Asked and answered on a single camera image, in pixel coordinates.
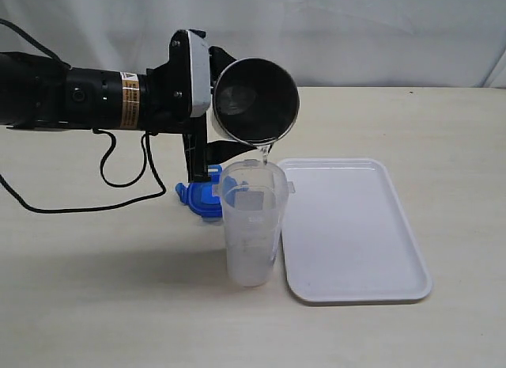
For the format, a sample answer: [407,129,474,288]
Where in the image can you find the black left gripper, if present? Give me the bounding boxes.
[146,29,255,182]

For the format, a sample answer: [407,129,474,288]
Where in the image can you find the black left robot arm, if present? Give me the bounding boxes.
[1,29,251,182]

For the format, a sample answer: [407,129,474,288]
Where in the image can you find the clear plastic container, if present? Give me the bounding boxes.
[213,159,295,287]

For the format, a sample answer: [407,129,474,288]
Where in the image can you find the blue plastic lid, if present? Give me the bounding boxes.
[175,163,251,224]

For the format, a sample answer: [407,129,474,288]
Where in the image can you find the stainless steel cup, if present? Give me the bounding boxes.
[212,58,300,146]

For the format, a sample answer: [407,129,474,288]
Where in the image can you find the white rectangular plastic tray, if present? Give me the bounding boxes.
[278,157,433,305]

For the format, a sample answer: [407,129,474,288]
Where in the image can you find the black camera cable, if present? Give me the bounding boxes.
[0,17,167,214]

